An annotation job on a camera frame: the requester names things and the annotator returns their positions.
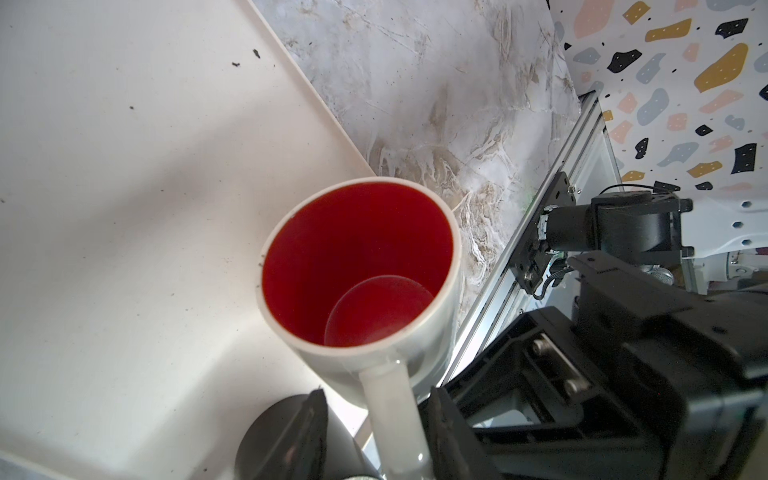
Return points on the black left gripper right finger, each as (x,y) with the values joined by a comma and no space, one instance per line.
(456,453)

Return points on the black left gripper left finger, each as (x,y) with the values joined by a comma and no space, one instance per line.
(301,451)

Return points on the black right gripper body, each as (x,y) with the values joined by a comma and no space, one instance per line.
(643,381)

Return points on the black mug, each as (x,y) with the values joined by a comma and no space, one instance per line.
(254,459)

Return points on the white mug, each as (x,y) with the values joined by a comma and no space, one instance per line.
(362,281)

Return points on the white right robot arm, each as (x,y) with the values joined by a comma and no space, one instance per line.
(650,228)

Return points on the cream plastic tray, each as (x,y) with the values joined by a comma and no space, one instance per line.
(148,149)

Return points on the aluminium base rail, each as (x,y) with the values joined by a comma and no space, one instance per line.
(585,165)

